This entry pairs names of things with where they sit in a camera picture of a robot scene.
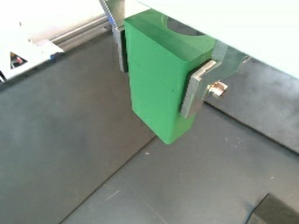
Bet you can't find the black-padded gripper left finger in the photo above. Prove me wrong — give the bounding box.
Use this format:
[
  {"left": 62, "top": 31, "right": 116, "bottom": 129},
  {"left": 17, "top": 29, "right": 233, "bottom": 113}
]
[{"left": 98, "top": 0, "right": 149, "bottom": 74}]

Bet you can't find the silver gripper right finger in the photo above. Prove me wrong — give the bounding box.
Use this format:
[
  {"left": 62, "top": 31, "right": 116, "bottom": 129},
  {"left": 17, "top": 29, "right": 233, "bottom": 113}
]
[{"left": 180, "top": 41, "right": 246, "bottom": 118}]

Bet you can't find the green arch block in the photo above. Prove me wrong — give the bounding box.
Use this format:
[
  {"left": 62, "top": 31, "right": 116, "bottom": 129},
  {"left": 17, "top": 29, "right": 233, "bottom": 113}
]
[{"left": 125, "top": 9, "right": 214, "bottom": 144}]

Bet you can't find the aluminium frame rail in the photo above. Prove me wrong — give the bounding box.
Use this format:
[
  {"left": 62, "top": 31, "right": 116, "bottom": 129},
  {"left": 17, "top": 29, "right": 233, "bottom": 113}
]
[{"left": 30, "top": 15, "right": 110, "bottom": 54}]

